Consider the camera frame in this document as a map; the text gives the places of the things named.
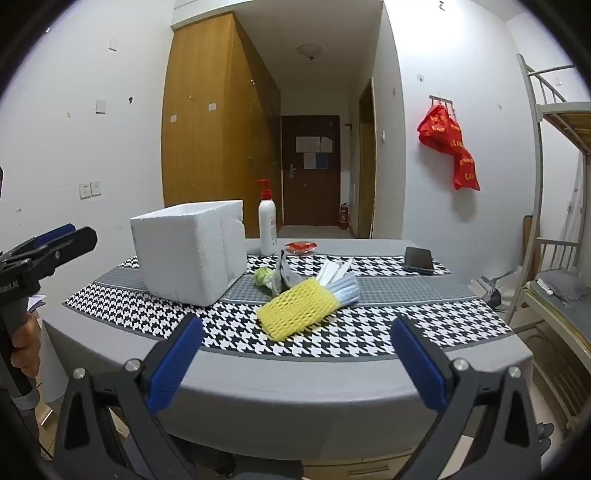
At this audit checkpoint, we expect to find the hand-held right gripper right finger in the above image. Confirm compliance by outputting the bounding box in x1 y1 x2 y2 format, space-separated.
390 315 543 480

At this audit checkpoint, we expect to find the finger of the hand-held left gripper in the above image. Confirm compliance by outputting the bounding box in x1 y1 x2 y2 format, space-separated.
14 227 99 278
2 223 77 259

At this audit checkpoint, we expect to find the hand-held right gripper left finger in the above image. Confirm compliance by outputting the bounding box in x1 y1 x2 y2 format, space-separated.
52 315 208 480

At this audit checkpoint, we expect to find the white foam box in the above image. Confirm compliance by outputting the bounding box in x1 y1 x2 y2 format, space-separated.
130 200 247 306

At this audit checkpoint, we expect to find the yellow foam net sleeve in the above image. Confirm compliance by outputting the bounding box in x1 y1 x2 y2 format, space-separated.
256 278 341 343

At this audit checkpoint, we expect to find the grey sock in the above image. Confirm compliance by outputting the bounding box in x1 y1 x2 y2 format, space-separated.
270 249 305 296

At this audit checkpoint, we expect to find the person's left hand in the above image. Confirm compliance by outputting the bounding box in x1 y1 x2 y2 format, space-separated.
10 314 43 378

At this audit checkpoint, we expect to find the houndstooth table mat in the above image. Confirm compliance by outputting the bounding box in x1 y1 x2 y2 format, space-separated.
62 253 514 360

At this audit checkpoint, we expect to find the black smartphone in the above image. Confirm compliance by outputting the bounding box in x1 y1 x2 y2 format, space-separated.
403 246 435 276

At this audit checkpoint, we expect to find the grey folded bedding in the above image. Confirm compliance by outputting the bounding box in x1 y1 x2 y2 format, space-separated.
536 269 588 304

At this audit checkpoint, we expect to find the leaning wooden board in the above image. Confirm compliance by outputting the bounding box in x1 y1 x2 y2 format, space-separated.
523 215 542 278

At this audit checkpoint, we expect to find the white lotion pump bottle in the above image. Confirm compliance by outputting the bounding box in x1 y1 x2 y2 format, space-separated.
254 179 278 256

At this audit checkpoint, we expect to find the dark brown entrance door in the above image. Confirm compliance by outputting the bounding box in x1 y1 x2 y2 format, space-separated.
281 115 341 227

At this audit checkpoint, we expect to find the light wooden side door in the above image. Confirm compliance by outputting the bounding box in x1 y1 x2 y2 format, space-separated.
358 78 377 238

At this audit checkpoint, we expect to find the red printed plastic bag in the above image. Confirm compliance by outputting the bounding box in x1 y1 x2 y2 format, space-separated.
417 104 481 191

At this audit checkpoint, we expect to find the metal bunk bed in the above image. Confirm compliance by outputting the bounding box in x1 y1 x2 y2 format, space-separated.
503 54 591 416

